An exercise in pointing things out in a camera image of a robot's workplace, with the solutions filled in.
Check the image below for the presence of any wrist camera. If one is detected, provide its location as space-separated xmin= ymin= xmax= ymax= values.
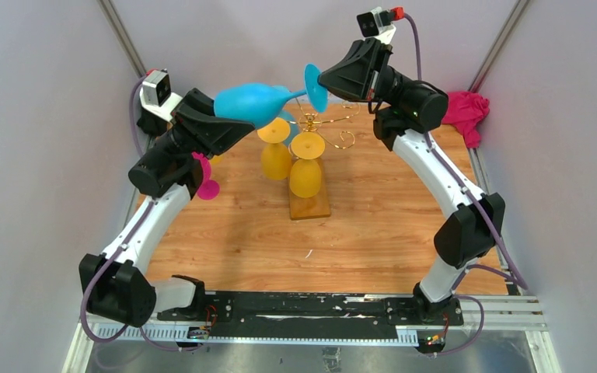
xmin=356 ymin=7 xmax=396 ymax=44
xmin=139 ymin=69 xmax=183 ymax=122

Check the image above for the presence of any pink wine glass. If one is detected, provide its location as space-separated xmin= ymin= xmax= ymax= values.
xmin=192 ymin=152 xmax=220 ymax=200

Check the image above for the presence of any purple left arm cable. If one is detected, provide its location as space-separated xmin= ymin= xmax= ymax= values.
xmin=79 ymin=69 xmax=212 ymax=354

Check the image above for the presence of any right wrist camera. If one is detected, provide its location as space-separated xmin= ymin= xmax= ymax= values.
xmin=356 ymin=7 xmax=396 ymax=44

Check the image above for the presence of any wooden rack base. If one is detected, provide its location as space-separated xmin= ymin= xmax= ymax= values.
xmin=288 ymin=158 xmax=331 ymax=221

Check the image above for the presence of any corner frame post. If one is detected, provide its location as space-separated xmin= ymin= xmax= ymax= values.
xmin=97 ymin=0 xmax=147 ymax=76
xmin=468 ymin=0 xmax=532 ymax=93

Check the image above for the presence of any teal wine glass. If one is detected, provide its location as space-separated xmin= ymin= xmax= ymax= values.
xmin=214 ymin=64 xmax=328 ymax=129
xmin=258 ymin=85 xmax=302 ymax=150

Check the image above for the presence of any yellow wine glass front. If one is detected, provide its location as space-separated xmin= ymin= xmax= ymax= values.
xmin=289 ymin=132 xmax=326 ymax=198

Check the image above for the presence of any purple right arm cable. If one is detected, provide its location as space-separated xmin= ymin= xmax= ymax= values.
xmin=391 ymin=6 xmax=530 ymax=357

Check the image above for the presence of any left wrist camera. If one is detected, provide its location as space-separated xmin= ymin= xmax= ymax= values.
xmin=139 ymin=69 xmax=183 ymax=122

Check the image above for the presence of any yellow wine glass taken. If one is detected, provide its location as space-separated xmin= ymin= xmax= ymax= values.
xmin=209 ymin=155 xmax=223 ymax=166

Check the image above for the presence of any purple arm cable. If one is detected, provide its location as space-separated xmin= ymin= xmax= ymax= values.
xmin=79 ymin=69 xmax=212 ymax=354
xmin=391 ymin=6 xmax=530 ymax=357

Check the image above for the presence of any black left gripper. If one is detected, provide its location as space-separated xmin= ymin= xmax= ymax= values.
xmin=154 ymin=91 xmax=259 ymax=164

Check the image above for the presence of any left corner frame post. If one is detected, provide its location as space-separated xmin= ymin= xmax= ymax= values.
xmin=97 ymin=0 xmax=147 ymax=76

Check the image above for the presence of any pink cloth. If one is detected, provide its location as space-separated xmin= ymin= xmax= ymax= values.
xmin=442 ymin=91 xmax=491 ymax=148

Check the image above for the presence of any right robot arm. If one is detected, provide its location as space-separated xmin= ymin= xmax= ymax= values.
xmin=317 ymin=38 xmax=505 ymax=325

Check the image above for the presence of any yellow wine glass left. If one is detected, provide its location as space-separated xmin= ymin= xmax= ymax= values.
xmin=257 ymin=117 xmax=292 ymax=180

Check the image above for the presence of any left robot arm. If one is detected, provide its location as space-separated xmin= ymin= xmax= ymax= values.
xmin=79 ymin=89 xmax=255 ymax=334

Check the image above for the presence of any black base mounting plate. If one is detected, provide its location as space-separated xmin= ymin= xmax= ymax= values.
xmin=157 ymin=291 xmax=463 ymax=340

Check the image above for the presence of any right corner frame post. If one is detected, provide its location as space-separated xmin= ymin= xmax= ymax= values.
xmin=468 ymin=0 xmax=532 ymax=93

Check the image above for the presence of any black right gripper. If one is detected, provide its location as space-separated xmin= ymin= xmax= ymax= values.
xmin=314 ymin=38 xmax=416 ymax=109

